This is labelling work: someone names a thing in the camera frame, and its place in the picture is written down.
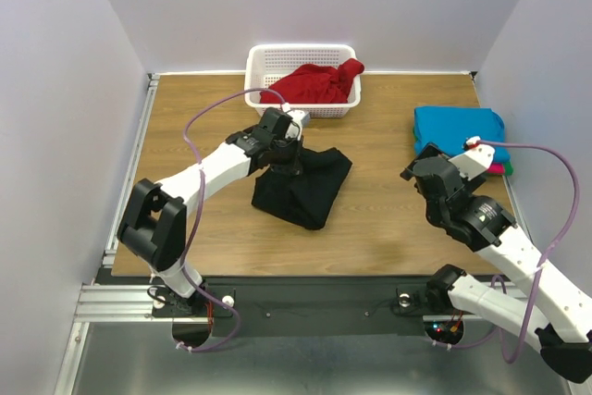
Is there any black t shirt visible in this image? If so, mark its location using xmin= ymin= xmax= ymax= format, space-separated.
xmin=252 ymin=147 xmax=352 ymax=230

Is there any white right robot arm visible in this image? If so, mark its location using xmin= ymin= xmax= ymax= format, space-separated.
xmin=401 ymin=137 xmax=591 ymax=384

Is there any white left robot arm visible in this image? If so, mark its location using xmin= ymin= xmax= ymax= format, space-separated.
xmin=117 ymin=105 xmax=310 ymax=315

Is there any folded blue t shirt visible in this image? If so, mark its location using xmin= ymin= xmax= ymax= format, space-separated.
xmin=413 ymin=106 xmax=505 ymax=157

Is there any folded pink t shirt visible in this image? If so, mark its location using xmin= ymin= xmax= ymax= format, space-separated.
xmin=487 ymin=163 xmax=505 ymax=176

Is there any folded green t shirt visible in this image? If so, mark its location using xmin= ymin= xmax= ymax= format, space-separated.
xmin=503 ymin=161 xmax=514 ymax=176

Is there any red t shirt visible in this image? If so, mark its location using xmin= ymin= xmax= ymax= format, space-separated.
xmin=268 ymin=58 xmax=364 ymax=105

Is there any white plastic basket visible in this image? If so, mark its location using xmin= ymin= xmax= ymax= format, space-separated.
xmin=244 ymin=43 xmax=365 ymax=117

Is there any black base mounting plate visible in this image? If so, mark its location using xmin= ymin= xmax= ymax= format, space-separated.
xmin=94 ymin=274 xmax=500 ymax=339

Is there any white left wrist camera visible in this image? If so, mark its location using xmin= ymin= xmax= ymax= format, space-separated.
xmin=285 ymin=109 xmax=311 ymax=130

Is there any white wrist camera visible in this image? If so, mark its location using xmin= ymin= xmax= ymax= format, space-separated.
xmin=285 ymin=109 xmax=311 ymax=130
xmin=449 ymin=136 xmax=495 ymax=180

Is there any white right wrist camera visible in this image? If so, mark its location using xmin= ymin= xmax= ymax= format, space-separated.
xmin=449 ymin=136 xmax=495 ymax=180

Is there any aluminium frame rail right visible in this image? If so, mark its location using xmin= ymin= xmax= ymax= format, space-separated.
xmin=501 ymin=177 xmax=545 ymax=276

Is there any aluminium frame rail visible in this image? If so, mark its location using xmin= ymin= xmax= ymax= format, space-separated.
xmin=102 ymin=73 xmax=160 ymax=268
xmin=501 ymin=177 xmax=545 ymax=276

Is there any aluminium frame rail left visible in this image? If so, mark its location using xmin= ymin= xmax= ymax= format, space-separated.
xmin=102 ymin=73 xmax=160 ymax=268

